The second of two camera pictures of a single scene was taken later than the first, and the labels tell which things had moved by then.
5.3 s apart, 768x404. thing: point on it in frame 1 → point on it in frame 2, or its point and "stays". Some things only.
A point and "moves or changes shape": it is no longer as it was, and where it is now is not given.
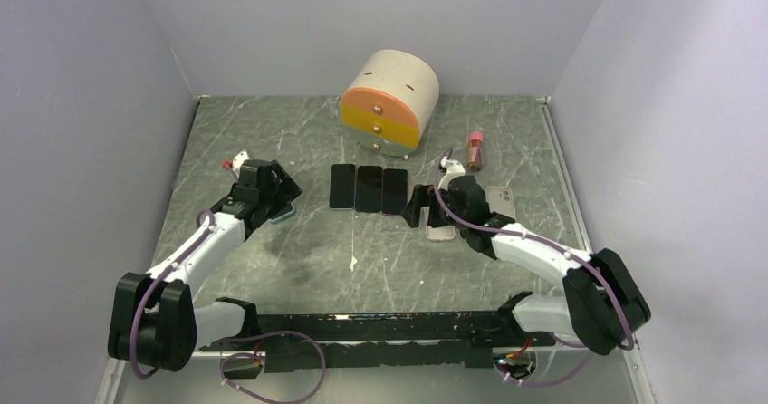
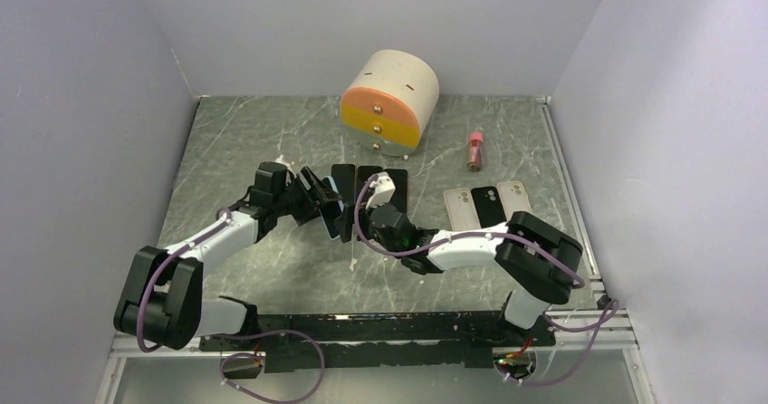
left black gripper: [285, 191] → [311, 204]
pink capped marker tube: [475, 158] stays
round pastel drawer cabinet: [388, 101] stays
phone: [501, 200] → [513, 197]
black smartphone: [394, 191] stays
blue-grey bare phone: [342, 186] stays
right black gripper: [422, 196] → [345, 223]
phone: [289, 213] moves or changes shape
